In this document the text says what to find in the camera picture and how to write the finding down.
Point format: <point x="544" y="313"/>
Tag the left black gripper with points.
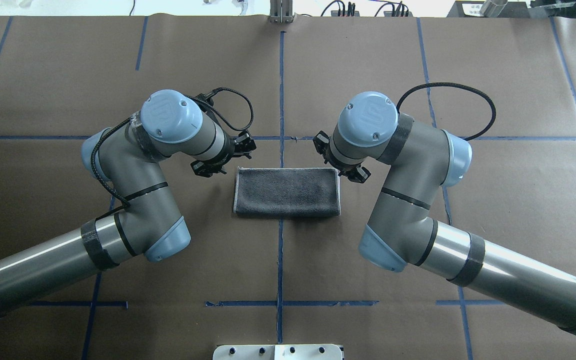
<point x="203" y="168"/>

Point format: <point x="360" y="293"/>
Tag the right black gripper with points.
<point x="357" y="173"/>

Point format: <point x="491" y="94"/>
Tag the pink towel grey back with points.
<point x="313" y="192"/>

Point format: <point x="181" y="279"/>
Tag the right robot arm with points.
<point x="423" y="160"/>

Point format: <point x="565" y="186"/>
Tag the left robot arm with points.
<point x="125" y="160"/>

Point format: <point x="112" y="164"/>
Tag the aluminium frame post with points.
<point x="281" y="11"/>

